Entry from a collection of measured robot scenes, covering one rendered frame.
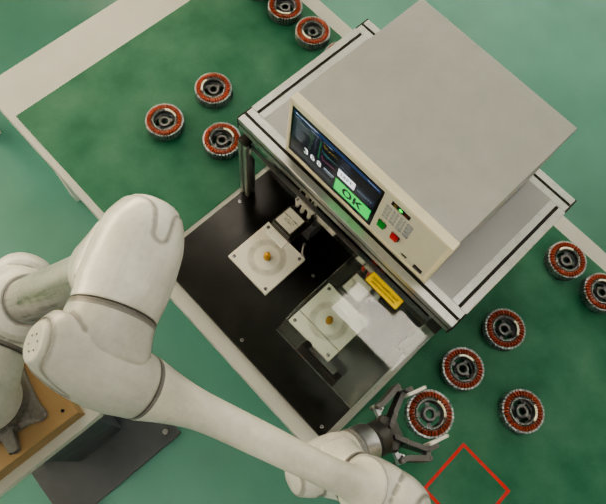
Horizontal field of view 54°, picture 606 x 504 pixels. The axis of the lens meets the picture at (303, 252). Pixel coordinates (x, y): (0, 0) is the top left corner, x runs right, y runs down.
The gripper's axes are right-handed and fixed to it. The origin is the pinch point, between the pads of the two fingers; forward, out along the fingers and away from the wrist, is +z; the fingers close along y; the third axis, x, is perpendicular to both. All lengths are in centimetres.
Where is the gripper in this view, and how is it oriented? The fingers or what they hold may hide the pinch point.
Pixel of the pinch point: (428, 414)
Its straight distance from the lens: 148.0
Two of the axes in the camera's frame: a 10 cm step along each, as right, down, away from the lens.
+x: 5.3, -4.5, -7.2
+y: 3.8, 8.8, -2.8
